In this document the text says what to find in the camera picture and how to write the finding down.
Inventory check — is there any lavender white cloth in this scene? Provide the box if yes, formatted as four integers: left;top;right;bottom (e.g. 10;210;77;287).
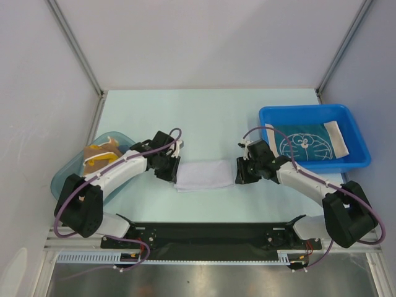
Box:
174;160;235;192

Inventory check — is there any orange brown towel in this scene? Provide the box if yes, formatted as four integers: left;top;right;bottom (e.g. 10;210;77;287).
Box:
83;136;123;176

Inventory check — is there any Doraemon teal beige towel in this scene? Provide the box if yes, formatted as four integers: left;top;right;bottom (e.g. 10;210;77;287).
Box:
265;121;350;161

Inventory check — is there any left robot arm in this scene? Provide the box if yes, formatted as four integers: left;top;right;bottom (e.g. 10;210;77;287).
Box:
53;128;183;248

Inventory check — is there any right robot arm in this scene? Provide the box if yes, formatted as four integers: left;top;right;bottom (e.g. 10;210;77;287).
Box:
235;140;379;249

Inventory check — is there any teal translucent basket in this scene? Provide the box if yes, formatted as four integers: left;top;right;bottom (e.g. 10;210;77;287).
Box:
50;131;135;200

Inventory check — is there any blue plastic bin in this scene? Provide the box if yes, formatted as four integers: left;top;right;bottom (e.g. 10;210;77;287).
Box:
259;104;371;174

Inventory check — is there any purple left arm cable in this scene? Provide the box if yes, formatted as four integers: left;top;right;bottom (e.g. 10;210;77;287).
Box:
54;127;183;238

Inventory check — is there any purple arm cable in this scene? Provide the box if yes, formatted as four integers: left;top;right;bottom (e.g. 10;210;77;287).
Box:
54;127;183;238
241;126;387;247

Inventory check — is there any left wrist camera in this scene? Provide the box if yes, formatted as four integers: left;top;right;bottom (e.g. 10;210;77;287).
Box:
171;140;184;157

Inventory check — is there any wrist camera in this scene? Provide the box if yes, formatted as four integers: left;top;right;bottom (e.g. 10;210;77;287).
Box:
171;140;184;157
238;139;252;160

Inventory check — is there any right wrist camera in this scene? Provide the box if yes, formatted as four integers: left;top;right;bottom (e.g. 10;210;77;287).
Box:
238;139;252;160

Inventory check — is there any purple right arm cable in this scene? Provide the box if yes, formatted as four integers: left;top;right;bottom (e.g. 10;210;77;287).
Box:
241;126;387;247

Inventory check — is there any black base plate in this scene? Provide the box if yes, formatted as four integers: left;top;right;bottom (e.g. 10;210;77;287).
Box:
100;222;322;256

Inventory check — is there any white cable duct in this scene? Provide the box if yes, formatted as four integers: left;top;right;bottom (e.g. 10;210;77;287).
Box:
56;250;308;267

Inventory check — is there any aluminium front rail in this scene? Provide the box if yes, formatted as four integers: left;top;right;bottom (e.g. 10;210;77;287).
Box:
44;228;382;253

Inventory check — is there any right aluminium frame post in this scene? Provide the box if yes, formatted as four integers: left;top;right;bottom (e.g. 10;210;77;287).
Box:
316;0;375;102

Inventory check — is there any aluminium frame post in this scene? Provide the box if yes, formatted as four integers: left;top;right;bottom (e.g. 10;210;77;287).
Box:
45;0;103;98
316;0;375;102

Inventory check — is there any left aluminium frame post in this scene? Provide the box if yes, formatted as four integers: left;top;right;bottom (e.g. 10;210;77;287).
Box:
45;0;103;98

